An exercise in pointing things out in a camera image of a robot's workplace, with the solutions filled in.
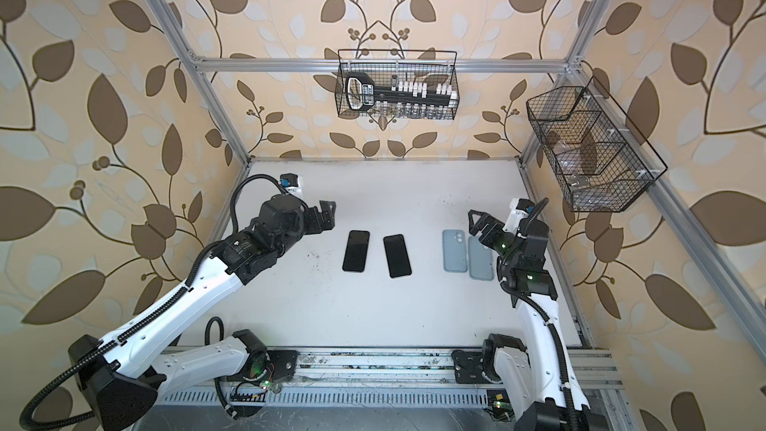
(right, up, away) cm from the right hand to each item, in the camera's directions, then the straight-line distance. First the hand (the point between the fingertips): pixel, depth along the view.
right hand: (482, 219), depth 79 cm
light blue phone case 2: (+4, -15, +14) cm, 21 cm away
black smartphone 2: (-23, -13, +14) cm, 30 cm away
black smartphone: (-36, -12, +14) cm, 40 cm away
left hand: (-43, +5, -5) cm, 44 cm away
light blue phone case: (-4, -12, +17) cm, 21 cm away
